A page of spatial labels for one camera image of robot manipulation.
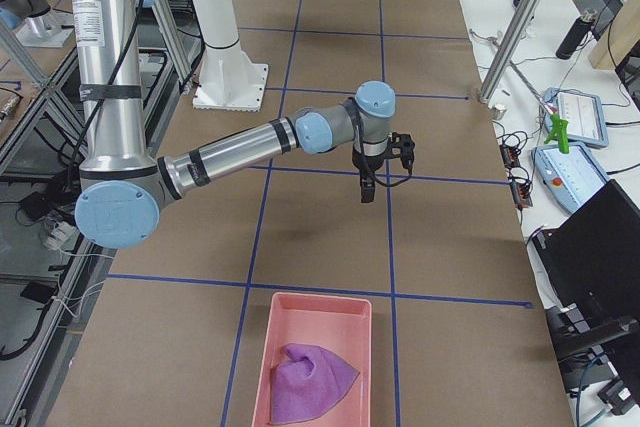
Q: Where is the purple cloth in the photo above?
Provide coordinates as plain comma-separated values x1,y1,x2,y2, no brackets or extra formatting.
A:
270,343,360,425

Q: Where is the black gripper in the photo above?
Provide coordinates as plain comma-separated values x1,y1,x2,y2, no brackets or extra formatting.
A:
352,149,386,203

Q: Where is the white pedestal column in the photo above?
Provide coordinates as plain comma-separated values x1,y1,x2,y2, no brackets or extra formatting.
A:
192,0,269,112

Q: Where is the far blue teach pendant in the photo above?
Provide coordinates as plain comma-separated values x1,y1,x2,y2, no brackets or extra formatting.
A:
543,88,609,148

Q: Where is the pink plastic bin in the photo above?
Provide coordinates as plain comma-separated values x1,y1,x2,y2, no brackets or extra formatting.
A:
252,292,372,426

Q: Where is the black laptop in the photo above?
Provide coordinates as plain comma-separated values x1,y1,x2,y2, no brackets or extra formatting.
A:
532,179,639,321

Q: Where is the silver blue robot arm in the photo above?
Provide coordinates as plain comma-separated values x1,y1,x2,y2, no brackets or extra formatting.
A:
72,0,397,249

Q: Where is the aluminium frame post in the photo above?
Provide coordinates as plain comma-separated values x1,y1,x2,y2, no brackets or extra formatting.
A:
478,0,541,104

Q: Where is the blue teach pendant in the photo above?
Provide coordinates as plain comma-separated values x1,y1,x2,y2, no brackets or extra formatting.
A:
543,88,609,148
532,141,610,214

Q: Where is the reacher grabber tool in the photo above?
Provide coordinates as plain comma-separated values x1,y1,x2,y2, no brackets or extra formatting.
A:
507,60,569,154

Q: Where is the black water bottle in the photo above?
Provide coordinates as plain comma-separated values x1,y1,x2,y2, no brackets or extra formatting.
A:
555,8,598,60

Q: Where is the near blue teach pendant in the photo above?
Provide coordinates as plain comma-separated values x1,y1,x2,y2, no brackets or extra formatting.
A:
532,141,610,214

